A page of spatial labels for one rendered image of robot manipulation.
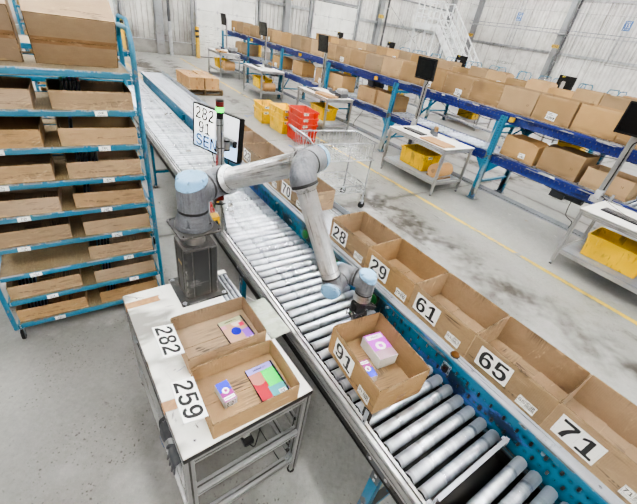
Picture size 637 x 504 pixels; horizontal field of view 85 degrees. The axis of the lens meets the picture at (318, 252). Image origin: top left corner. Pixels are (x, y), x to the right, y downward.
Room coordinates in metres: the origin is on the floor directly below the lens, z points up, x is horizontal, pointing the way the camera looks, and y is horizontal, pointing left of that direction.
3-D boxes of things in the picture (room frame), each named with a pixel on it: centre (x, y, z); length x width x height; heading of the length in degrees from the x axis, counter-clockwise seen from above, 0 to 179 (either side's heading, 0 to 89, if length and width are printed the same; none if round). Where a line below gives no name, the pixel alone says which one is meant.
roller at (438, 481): (0.78, -0.73, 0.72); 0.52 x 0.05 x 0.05; 128
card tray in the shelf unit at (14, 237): (1.80, 1.86, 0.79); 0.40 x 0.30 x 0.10; 130
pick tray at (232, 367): (0.92, 0.21, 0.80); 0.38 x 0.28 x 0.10; 128
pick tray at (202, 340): (1.18, 0.42, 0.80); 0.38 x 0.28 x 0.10; 130
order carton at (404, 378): (1.15, -0.36, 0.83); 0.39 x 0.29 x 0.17; 33
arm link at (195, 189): (1.54, 0.65, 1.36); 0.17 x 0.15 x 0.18; 159
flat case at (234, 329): (1.24, 0.34, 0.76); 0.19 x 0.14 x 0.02; 43
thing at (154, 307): (1.17, 0.46, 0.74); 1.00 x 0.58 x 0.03; 41
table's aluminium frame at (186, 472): (1.17, 0.46, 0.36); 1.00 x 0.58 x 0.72; 41
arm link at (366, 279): (1.37, -0.26, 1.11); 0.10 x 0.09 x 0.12; 69
